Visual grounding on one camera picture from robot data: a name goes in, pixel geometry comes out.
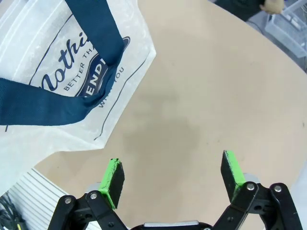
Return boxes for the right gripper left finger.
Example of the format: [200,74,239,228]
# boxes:
[47,157,130,230]

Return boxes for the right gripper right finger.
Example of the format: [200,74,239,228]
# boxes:
[213,150,302,230]

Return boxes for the white shopping bag navy handles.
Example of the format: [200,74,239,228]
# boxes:
[0,0,157,198]

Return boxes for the person's bare hand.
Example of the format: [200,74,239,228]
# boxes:
[260,0,284,14]

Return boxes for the white ribbed panel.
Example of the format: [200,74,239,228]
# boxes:
[13,167,83,230]

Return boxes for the clear plastic storage bin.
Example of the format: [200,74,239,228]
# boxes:
[265,0,307,58]

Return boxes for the person in black t-shirt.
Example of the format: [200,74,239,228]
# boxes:
[208,0,273,23]

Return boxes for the black cable bundle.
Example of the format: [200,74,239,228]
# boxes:
[0,191,27,230]

